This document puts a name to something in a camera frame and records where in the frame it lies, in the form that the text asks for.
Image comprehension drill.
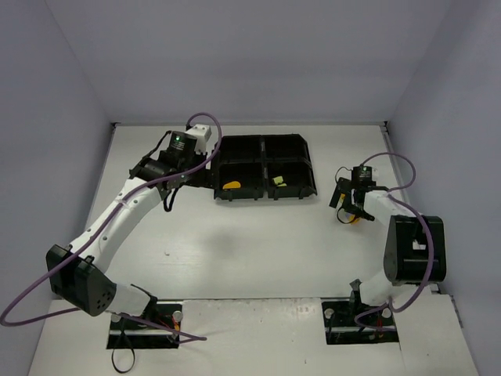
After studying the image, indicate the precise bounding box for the yellow orange lego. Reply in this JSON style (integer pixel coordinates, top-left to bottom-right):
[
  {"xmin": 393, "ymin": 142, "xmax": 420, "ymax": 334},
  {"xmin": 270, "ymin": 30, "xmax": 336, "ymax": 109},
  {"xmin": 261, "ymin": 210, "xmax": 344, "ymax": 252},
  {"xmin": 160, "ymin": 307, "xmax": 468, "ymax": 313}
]
[{"xmin": 341, "ymin": 211, "xmax": 361, "ymax": 225}]

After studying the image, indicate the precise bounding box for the orange rounded lego block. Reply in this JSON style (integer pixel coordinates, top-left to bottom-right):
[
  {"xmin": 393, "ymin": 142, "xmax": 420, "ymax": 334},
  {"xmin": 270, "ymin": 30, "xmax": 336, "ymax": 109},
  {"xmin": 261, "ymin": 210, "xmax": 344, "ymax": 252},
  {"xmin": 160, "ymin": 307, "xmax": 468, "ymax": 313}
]
[{"xmin": 222, "ymin": 181, "xmax": 242, "ymax": 190}]

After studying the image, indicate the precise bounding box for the light green square lego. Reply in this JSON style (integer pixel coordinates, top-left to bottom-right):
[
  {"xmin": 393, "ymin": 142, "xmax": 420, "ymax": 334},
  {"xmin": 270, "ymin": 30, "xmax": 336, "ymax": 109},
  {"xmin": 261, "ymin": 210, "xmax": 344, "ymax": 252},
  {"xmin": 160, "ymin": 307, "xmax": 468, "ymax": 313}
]
[{"xmin": 272, "ymin": 175, "xmax": 287, "ymax": 187}]

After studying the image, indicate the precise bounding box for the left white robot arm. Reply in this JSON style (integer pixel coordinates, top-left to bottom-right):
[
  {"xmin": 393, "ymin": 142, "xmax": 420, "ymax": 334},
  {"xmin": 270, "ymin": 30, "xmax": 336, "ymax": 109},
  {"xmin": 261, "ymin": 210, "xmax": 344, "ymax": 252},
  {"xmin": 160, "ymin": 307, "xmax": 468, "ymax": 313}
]
[{"xmin": 45, "ymin": 125, "xmax": 211, "ymax": 316}]

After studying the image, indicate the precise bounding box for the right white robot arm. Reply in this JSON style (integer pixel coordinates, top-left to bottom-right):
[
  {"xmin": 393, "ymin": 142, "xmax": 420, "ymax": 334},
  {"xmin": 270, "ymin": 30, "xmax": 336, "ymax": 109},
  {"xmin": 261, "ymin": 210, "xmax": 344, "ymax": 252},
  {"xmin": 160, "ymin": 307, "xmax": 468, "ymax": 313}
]
[{"xmin": 330, "ymin": 164, "xmax": 447, "ymax": 313}]

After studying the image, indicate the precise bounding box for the black four-compartment bin tray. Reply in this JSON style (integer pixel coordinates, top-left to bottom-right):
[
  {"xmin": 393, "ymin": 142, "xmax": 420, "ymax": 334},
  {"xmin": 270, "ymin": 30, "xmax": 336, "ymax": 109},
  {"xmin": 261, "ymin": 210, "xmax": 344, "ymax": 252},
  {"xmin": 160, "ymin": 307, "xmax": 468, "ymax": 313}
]
[{"xmin": 211, "ymin": 134, "xmax": 318, "ymax": 201}]

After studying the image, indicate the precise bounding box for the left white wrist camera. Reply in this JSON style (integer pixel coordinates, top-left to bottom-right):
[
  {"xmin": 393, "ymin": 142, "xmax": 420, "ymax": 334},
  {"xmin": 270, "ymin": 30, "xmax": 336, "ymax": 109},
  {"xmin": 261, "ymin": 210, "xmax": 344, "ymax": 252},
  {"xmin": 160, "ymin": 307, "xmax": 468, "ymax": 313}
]
[{"xmin": 186, "ymin": 124, "xmax": 212, "ymax": 154}]

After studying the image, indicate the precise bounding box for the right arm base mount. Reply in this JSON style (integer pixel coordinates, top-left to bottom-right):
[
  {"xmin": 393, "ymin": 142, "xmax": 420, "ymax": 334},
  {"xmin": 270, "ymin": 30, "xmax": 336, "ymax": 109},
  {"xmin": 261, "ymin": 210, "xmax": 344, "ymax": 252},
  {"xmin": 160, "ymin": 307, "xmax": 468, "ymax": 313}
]
[{"xmin": 321, "ymin": 299, "xmax": 399, "ymax": 345}]

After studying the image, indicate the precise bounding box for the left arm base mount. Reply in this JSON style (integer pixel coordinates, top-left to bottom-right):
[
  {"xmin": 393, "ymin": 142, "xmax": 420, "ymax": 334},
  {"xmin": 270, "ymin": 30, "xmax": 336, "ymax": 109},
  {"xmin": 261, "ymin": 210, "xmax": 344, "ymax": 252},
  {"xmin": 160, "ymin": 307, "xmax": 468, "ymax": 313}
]
[{"xmin": 106, "ymin": 299, "xmax": 184, "ymax": 349}]

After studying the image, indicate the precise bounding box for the black loop cable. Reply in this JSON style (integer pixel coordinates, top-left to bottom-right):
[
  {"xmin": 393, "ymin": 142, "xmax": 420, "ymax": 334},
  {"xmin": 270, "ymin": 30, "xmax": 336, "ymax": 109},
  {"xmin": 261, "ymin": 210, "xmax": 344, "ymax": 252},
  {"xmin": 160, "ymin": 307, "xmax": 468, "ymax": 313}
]
[{"xmin": 111, "ymin": 328, "xmax": 138, "ymax": 373}]

